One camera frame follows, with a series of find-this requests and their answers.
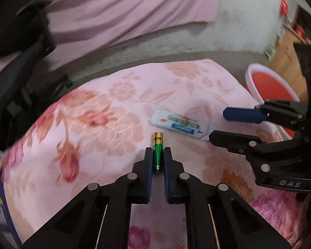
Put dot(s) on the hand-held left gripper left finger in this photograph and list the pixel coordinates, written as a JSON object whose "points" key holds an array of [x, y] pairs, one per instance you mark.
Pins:
{"points": [[146, 166]]}

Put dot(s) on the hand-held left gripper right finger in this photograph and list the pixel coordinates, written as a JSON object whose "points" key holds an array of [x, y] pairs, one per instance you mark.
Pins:
{"points": [[168, 176]]}

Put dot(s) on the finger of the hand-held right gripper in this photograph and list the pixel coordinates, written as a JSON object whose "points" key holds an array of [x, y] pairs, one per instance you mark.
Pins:
{"points": [[230, 138], [241, 114]]}

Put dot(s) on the green gold battery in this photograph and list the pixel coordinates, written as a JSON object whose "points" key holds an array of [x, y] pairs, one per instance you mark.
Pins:
{"points": [[157, 147]]}

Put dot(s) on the red bin with white rim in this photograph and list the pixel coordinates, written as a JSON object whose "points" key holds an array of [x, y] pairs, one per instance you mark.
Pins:
{"points": [[269, 85]]}

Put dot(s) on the white toothpaste tube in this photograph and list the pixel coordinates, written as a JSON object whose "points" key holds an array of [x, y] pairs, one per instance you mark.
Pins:
{"points": [[181, 123]]}

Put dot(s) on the pink floral blanket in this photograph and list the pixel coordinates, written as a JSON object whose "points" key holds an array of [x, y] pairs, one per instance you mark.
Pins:
{"points": [[106, 109]]}

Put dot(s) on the wooden cabinet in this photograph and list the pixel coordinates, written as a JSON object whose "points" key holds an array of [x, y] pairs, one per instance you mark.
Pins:
{"points": [[287, 57]]}

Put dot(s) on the orange round object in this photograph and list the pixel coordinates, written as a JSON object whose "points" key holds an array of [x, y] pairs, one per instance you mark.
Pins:
{"points": [[308, 41]]}

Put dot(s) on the red printed container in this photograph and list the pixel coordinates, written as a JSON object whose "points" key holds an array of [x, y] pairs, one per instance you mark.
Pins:
{"points": [[299, 31]]}

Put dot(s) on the red hanging packet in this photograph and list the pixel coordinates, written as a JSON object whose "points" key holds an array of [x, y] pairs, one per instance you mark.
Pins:
{"points": [[283, 6]]}

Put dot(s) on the pink curtain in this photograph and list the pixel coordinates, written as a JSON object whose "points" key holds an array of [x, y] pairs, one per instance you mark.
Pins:
{"points": [[119, 10]]}

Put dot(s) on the black chair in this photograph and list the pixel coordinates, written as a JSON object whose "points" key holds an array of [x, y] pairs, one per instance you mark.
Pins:
{"points": [[23, 64]]}

